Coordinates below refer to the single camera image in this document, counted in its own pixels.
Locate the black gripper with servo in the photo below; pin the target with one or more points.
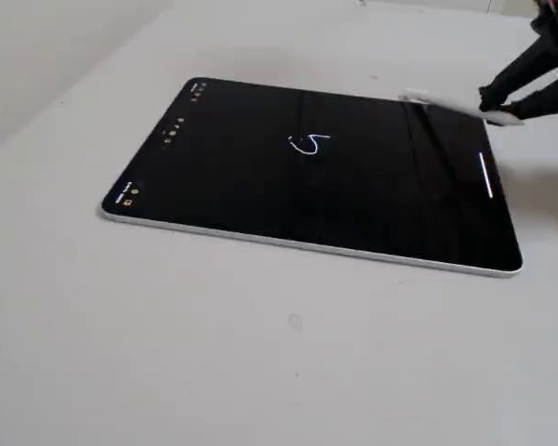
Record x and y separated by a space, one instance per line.
535 62

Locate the black tablet with silver edge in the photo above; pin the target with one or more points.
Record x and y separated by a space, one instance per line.
214 186

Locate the white stylus pencil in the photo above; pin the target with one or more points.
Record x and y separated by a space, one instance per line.
497 117

